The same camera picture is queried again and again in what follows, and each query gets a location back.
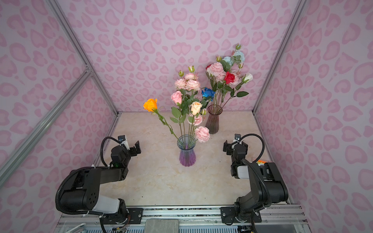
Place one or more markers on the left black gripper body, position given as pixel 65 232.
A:
pixel 132 153

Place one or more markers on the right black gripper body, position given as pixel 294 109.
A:
pixel 229 150

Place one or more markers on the smoky pink glass vase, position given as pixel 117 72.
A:
pixel 212 123

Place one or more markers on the pink flower sprig low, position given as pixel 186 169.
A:
pixel 201 133

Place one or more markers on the orange flower stem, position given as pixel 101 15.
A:
pixel 151 106

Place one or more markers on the purple blue glass vase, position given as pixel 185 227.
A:
pixel 187 156

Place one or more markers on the pink peach peony sprig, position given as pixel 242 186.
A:
pixel 196 109

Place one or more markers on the blue flower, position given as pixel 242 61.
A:
pixel 207 96

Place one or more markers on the pink rose long stem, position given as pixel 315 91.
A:
pixel 179 113

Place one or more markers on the white rose long stem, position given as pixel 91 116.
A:
pixel 247 77

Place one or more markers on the pink flower sprig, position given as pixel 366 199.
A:
pixel 238 76

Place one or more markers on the pink carnation sprig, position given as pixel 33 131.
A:
pixel 216 76

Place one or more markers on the small red rose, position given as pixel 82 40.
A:
pixel 224 89

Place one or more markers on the light blue flower sprig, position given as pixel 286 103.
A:
pixel 237 58

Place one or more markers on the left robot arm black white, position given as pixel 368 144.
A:
pixel 79 192

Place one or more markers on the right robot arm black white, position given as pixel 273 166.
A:
pixel 267 186

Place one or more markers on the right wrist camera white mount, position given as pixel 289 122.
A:
pixel 237 140

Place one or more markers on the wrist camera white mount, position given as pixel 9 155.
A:
pixel 123 141
pixel 237 140

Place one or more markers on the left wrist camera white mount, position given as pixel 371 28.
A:
pixel 123 141

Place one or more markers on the grey block on rail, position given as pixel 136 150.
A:
pixel 161 226

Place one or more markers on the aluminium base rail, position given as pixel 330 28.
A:
pixel 279 218

